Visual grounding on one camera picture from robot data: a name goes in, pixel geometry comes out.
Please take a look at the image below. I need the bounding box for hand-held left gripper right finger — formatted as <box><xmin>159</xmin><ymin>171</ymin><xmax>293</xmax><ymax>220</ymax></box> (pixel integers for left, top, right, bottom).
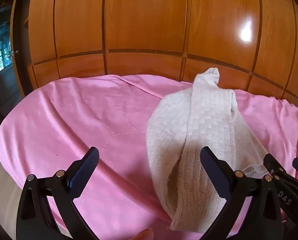
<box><xmin>200</xmin><ymin>146</ymin><xmax>282</xmax><ymax>240</ymax></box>

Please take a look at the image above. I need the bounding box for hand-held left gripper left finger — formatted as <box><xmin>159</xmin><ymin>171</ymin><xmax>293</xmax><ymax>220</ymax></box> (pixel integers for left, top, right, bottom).
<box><xmin>16</xmin><ymin>147</ymin><xmax>100</xmax><ymax>240</ymax></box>

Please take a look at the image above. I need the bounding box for white knitted sweater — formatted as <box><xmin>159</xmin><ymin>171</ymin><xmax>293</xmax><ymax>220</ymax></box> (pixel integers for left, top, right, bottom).
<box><xmin>146</xmin><ymin>67</ymin><xmax>272</xmax><ymax>232</ymax></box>

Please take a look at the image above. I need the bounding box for person's left hand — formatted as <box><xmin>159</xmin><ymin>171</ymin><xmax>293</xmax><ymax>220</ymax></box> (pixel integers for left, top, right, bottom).
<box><xmin>132</xmin><ymin>227</ymin><xmax>155</xmax><ymax>240</ymax></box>

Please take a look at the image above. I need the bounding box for pink blanket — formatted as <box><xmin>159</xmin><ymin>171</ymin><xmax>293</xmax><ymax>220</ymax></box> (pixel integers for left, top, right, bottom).
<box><xmin>0</xmin><ymin>74</ymin><xmax>298</xmax><ymax>240</ymax></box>

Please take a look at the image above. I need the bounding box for dark glass door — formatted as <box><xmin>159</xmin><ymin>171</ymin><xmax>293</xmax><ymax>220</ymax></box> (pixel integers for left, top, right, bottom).
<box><xmin>0</xmin><ymin>4</ymin><xmax>23</xmax><ymax>117</ymax></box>

